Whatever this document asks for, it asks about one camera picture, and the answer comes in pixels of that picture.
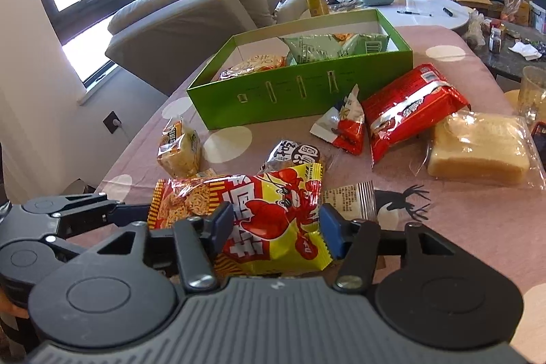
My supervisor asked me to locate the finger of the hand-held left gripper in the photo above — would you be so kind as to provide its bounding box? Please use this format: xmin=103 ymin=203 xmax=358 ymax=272
xmin=55 ymin=193 xmax=150 ymax=236
xmin=45 ymin=236 xmax=88 ymax=263

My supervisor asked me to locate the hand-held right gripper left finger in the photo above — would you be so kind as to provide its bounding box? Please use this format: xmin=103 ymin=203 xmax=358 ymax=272
xmin=87 ymin=203 xmax=234 ymax=291

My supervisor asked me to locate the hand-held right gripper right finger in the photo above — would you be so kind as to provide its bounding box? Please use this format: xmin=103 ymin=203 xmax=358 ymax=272
xmin=320 ymin=204 xmax=460 ymax=291

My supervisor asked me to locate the yellow red crayfish snack packet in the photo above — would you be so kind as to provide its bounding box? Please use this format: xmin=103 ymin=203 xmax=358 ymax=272
xmin=147 ymin=163 xmax=333 ymax=277

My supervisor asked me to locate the yellow pastry packet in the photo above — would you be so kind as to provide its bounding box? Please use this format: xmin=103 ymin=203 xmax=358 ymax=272
xmin=157 ymin=117 xmax=202 ymax=177

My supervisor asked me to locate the red white blue snack packet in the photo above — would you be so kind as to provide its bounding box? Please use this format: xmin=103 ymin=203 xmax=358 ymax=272
xmin=310 ymin=85 xmax=365 ymax=156

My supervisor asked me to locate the green cardboard box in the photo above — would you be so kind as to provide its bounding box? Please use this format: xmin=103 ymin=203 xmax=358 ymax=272
xmin=186 ymin=9 xmax=414 ymax=130

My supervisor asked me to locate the bread slice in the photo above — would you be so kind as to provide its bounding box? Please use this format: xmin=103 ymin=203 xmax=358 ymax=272
xmin=412 ymin=112 xmax=540 ymax=188

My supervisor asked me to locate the person's left hand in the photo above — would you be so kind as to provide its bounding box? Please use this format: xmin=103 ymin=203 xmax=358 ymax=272
xmin=0 ymin=293 xmax=28 ymax=320

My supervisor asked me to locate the clear beige wafer packet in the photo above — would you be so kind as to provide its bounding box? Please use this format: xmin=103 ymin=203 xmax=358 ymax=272
xmin=322 ymin=181 xmax=378 ymax=222

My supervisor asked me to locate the black white round cake packet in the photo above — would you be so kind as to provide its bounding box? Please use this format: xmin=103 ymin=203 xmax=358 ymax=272
xmin=260 ymin=140 xmax=326 ymax=177

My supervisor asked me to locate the orange yellow snack packet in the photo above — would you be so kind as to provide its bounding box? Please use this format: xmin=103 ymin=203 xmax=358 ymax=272
xmin=219 ymin=55 xmax=287 ymax=82

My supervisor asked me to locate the pale green snack packet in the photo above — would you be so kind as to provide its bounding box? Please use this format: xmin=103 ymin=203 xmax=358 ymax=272
xmin=282 ymin=32 xmax=390 ymax=65

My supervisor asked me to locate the beige sofa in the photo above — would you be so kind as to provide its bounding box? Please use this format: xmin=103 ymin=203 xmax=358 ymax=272
xmin=104 ymin=0 xmax=308 ymax=96

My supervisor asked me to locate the round white table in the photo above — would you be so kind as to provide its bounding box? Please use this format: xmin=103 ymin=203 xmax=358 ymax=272
xmin=299 ymin=0 xmax=470 ymax=35

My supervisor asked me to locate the yellow can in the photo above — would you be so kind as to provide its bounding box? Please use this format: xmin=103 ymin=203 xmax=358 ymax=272
xmin=304 ymin=0 xmax=330 ymax=17

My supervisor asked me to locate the pile of small wrappers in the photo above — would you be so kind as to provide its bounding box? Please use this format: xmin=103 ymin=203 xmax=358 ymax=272
xmin=326 ymin=0 xmax=361 ymax=13

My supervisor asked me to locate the clear glass cup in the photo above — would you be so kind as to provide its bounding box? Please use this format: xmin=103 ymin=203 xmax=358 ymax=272
xmin=518 ymin=66 xmax=546 ymax=122

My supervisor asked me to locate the dark marble table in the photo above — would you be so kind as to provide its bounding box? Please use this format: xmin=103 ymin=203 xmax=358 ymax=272
xmin=473 ymin=18 xmax=546 ymax=84

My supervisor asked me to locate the clear plastic bag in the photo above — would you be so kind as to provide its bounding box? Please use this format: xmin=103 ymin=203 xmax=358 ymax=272
xmin=463 ymin=8 xmax=487 ymax=46

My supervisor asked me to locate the white tissue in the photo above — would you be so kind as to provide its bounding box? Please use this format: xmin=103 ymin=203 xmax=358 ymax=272
xmin=507 ymin=41 xmax=543 ymax=60

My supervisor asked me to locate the green white box stack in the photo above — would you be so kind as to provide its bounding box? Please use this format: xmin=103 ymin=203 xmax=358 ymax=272
xmin=531 ymin=0 xmax=546 ymax=28

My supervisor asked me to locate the black wall socket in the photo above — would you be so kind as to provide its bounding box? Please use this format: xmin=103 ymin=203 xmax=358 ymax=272
xmin=103 ymin=111 xmax=123 ymax=134

